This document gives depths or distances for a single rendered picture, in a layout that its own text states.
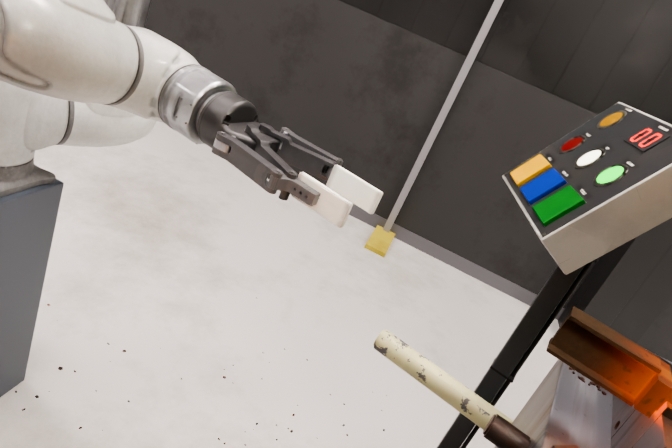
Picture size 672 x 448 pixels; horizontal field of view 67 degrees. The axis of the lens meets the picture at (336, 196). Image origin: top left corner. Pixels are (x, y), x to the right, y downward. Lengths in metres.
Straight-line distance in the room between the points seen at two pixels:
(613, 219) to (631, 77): 2.05
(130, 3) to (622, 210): 0.96
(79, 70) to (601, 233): 0.77
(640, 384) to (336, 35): 2.60
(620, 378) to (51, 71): 0.62
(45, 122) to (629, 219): 1.05
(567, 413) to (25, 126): 1.00
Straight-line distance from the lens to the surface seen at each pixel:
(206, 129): 0.64
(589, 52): 2.89
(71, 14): 0.61
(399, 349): 1.03
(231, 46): 3.19
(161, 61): 0.68
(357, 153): 2.98
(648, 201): 0.92
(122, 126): 1.20
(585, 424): 0.61
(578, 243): 0.91
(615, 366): 0.54
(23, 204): 1.20
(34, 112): 1.12
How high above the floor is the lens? 1.20
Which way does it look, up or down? 22 degrees down
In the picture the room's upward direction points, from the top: 24 degrees clockwise
